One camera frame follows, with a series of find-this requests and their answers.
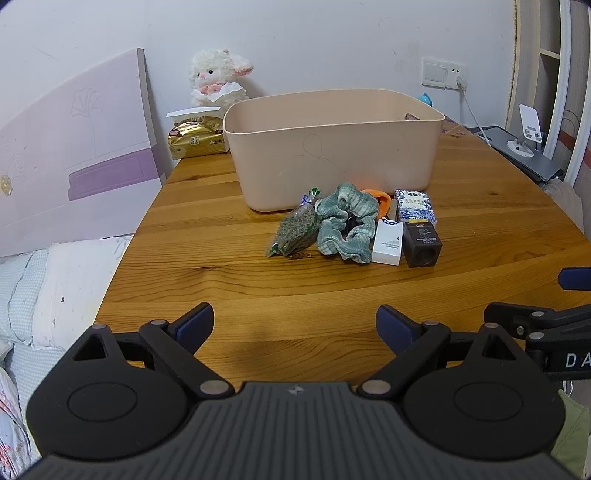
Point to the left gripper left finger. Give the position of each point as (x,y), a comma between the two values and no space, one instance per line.
(116,395)

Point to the white plush lamb toy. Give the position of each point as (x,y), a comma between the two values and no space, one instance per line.
(213,78)

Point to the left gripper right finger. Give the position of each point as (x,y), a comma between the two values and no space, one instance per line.
(474,395)

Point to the blue toy figurine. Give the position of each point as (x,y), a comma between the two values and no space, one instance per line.
(425,98)

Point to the white small carton box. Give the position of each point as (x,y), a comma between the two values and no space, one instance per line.
(387,247)

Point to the white phone stand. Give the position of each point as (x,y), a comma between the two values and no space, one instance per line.
(531,132)

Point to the beige plastic storage bin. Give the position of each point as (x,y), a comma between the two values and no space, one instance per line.
(284,145)

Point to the pink purple headboard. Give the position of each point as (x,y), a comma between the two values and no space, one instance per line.
(80,162)

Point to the orange fabric pouch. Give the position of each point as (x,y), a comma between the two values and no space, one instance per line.
(384,201)

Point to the white wall switch socket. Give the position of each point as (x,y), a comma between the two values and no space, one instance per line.
(442,74)

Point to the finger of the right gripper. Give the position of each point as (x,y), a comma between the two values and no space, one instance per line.
(575,278)
(521,320)

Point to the white blue bedding pillow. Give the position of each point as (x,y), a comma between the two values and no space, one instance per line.
(49,297)

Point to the blue white patterned box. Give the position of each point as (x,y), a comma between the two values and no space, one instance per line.
(414,205)

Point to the black small box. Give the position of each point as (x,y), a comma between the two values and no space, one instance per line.
(421,244)

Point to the white wardrobe frame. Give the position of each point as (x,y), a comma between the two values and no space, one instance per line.
(551,73)

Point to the green plaid scrunchie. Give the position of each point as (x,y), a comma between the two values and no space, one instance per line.
(348,223)

